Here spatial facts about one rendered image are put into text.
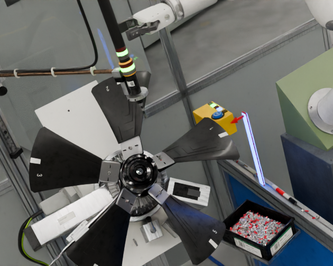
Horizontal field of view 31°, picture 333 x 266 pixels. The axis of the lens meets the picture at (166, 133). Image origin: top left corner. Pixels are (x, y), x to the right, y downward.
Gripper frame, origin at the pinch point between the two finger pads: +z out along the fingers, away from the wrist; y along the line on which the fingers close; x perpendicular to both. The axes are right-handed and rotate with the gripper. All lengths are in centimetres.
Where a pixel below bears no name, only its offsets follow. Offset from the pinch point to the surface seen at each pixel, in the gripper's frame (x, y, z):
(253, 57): -68, 70, -81
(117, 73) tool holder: -11.8, 1.7, 6.3
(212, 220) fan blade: -70, -14, -3
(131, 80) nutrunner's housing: -14.5, -1.9, 3.9
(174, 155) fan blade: -46.7, -1.8, -1.3
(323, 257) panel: -98, -30, -33
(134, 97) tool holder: -19.8, -2.7, 5.0
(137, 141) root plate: -38.2, 3.9, 7.5
